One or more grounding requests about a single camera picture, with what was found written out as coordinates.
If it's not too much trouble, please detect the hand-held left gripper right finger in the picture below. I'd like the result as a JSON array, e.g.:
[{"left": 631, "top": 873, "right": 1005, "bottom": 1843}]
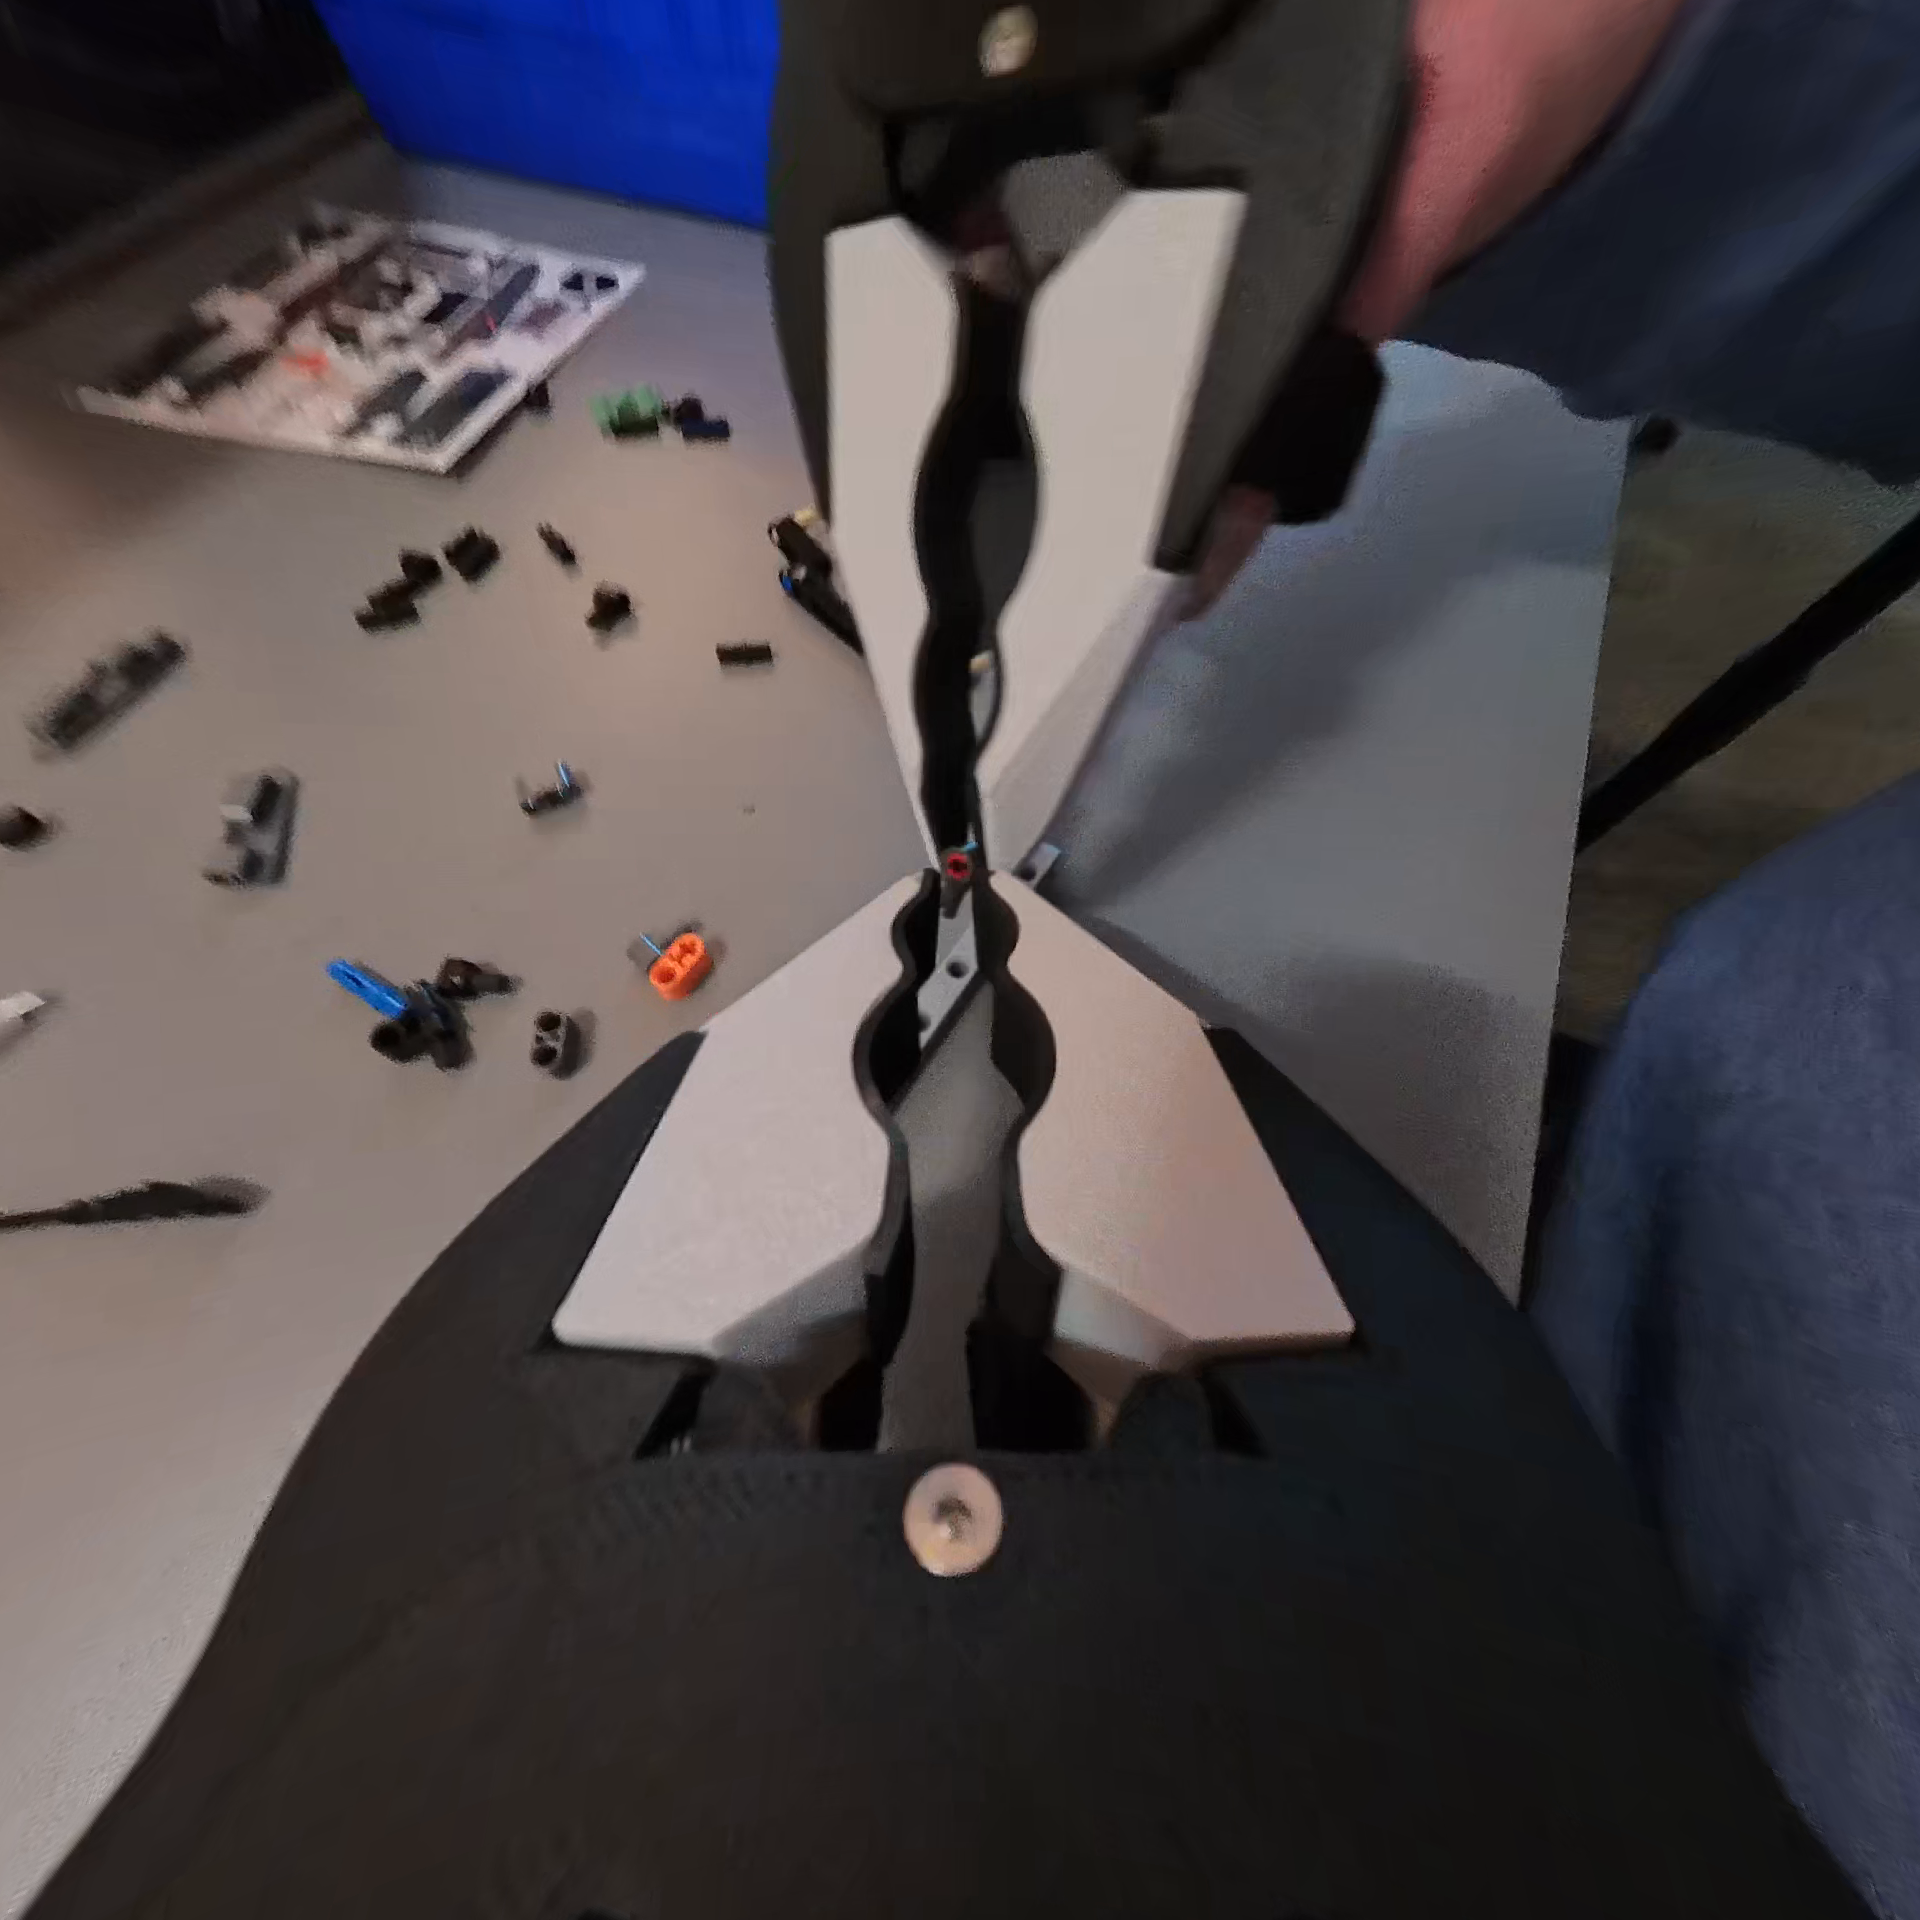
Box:
[{"left": 979, "top": 870, "right": 1360, "bottom": 1443}]

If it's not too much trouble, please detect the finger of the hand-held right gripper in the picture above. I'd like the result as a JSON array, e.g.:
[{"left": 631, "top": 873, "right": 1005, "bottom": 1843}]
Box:
[
  {"left": 822, "top": 216, "right": 1038, "bottom": 858},
  {"left": 964, "top": 182, "right": 1255, "bottom": 841}
]

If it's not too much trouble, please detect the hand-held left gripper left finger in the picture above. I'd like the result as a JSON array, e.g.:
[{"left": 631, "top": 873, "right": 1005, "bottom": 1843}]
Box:
[{"left": 551, "top": 870, "right": 940, "bottom": 1443}]

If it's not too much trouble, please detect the long grey lego beam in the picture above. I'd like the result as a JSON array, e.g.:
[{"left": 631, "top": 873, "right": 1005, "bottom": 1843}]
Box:
[{"left": 913, "top": 844, "right": 1068, "bottom": 1060}]

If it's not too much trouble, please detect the person's right forearm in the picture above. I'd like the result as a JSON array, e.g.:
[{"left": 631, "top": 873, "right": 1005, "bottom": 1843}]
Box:
[{"left": 1409, "top": 0, "right": 1920, "bottom": 489}]

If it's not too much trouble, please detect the black lego rack assembly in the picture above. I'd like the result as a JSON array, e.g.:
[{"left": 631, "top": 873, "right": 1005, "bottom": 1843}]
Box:
[{"left": 767, "top": 510, "right": 865, "bottom": 656}]

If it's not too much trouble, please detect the black lego cross connector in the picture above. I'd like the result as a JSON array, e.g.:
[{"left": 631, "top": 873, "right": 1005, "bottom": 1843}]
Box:
[{"left": 367, "top": 980, "right": 476, "bottom": 1072}]

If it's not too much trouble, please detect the lego sticker sheet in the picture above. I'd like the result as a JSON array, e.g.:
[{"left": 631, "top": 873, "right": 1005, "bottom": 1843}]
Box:
[{"left": 65, "top": 202, "right": 646, "bottom": 475}]

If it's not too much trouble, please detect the black curved lego blade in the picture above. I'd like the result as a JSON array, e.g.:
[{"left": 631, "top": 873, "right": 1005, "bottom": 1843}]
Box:
[{"left": 0, "top": 1174, "right": 272, "bottom": 1236}]

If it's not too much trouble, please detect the person's right hand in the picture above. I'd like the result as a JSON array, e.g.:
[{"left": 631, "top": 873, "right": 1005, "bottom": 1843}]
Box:
[{"left": 1169, "top": 0, "right": 1695, "bottom": 620}]

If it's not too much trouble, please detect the blue cardboard box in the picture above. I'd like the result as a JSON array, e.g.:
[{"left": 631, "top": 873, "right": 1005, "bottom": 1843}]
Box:
[{"left": 311, "top": 0, "right": 781, "bottom": 230}]

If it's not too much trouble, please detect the person's blue-clothed body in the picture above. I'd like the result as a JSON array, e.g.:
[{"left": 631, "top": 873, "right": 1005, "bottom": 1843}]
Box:
[{"left": 1521, "top": 772, "right": 1920, "bottom": 1920}]

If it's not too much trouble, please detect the black metal rod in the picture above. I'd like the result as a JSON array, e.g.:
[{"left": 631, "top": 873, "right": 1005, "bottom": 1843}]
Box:
[{"left": 1574, "top": 517, "right": 1920, "bottom": 848}]

